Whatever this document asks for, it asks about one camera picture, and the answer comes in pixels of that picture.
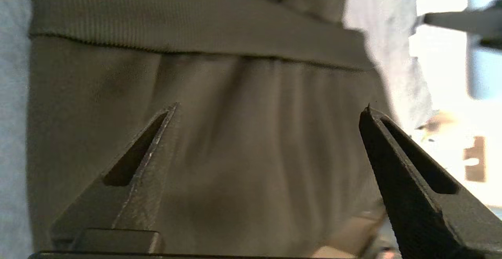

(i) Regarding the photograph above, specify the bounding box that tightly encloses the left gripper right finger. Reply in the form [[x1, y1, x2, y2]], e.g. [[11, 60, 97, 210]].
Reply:
[[358, 104, 502, 259]]

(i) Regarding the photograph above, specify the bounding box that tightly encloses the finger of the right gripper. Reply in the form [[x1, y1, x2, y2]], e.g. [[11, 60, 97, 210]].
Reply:
[[423, 0, 502, 51]]

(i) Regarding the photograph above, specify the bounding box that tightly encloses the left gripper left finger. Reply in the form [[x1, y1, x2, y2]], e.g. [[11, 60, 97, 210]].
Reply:
[[50, 103, 180, 254]]

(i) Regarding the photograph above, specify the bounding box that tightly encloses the black hooded sweatshirt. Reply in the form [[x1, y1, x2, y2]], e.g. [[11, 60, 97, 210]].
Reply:
[[16, 0, 397, 257]]

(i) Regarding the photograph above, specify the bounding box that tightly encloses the small brown block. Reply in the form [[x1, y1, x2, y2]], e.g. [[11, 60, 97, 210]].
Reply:
[[464, 136, 487, 182]]

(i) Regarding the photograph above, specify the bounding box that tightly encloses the blue bed sheet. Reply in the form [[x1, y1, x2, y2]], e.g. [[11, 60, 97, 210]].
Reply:
[[0, 0, 437, 259]]

